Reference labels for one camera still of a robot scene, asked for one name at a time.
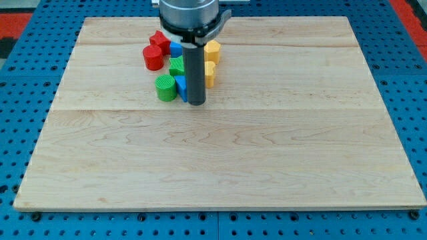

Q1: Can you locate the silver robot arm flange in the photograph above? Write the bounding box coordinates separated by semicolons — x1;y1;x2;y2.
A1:
158;0;232;48

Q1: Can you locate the blue triangle block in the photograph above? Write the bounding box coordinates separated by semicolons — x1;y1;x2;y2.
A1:
174;75;187;102

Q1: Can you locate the yellow heart block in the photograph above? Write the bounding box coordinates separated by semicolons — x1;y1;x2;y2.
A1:
204;61;216;89

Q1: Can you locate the green cylinder block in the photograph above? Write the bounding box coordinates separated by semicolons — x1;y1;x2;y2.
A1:
155;75;177;102

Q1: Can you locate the green star block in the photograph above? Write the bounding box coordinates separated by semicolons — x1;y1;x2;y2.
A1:
169;55;185;76

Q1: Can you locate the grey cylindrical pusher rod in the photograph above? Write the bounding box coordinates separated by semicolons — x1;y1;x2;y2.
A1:
182;43;206;106

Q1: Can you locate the yellow hexagon block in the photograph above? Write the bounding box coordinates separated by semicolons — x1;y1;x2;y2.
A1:
204;40;222;65

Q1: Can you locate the blue cube block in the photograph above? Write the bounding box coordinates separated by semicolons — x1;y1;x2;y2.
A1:
169;42;183;58

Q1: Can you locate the wooden board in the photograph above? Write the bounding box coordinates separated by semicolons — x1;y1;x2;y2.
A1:
13;17;426;212

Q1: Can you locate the red cylinder block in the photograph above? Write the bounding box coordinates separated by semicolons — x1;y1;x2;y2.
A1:
142;45;164;71

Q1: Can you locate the red star block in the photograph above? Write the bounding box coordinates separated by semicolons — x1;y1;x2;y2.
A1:
149;31;171;55

